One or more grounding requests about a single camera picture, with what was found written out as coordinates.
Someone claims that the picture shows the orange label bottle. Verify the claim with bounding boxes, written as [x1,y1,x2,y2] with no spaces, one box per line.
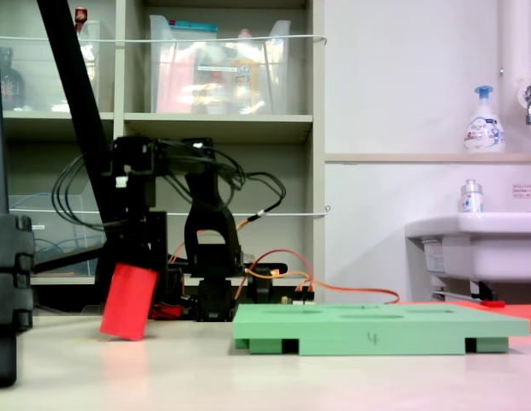
[231,28,261,115]

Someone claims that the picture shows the large clear plastic bin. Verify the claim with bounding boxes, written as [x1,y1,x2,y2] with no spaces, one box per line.
[148,15,292,116]

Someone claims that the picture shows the clear bin with dark bottle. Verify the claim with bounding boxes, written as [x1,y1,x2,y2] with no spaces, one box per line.
[0,20,103,113]

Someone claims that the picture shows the black gripper wires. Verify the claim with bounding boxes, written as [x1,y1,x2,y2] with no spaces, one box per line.
[51,152,116,232]

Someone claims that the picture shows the black table clamp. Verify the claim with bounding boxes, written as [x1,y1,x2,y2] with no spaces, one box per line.
[247,263,289,306]

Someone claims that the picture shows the red base bracket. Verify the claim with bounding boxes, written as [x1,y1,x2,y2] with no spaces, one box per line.
[150,299,190,320]

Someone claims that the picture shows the clear bin with blue cables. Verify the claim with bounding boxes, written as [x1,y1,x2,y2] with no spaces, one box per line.
[8,179,109,275]

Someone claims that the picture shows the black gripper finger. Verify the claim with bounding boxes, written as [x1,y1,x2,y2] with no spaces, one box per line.
[95,246,121,303]
[150,271,169,316]

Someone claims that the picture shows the beige shelf unit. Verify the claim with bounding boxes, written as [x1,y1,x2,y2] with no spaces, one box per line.
[0,0,327,287]

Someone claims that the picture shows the white sink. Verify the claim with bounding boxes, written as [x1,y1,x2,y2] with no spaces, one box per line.
[404,211,531,301]

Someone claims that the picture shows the teal topped package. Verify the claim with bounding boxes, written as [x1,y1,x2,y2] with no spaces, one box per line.
[169,18,219,34]

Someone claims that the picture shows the black elbow wires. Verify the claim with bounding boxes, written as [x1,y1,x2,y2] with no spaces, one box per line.
[162,139,288,215]

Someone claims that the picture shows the red orange looped wire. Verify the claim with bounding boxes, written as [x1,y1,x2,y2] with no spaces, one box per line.
[237,249,313,301]

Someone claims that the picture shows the red square block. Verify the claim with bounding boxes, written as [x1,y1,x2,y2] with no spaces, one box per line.
[98,262,160,343]

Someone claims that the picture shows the notched black tripod leg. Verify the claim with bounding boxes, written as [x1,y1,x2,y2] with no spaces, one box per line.
[0,0,36,389]

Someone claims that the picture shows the dark round bottle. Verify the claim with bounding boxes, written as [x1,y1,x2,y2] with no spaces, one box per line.
[0,46,27,111]

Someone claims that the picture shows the white foam soap bottle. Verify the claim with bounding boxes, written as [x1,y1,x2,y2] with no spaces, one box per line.
[463,85,506,153]

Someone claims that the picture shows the long orange wire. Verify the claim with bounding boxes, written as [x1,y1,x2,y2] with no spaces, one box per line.
[290,277,402,306]

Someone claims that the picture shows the small clear sanitiser bottle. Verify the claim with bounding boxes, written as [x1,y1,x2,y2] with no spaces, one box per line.
[459,178,485,214]

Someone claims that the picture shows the green shape sorting board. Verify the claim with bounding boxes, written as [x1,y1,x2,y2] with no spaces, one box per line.
[232,302,531,356]

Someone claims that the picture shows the white shelf cord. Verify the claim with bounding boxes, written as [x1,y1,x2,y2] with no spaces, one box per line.
[8,205,331,217]
[0,34,328,46]

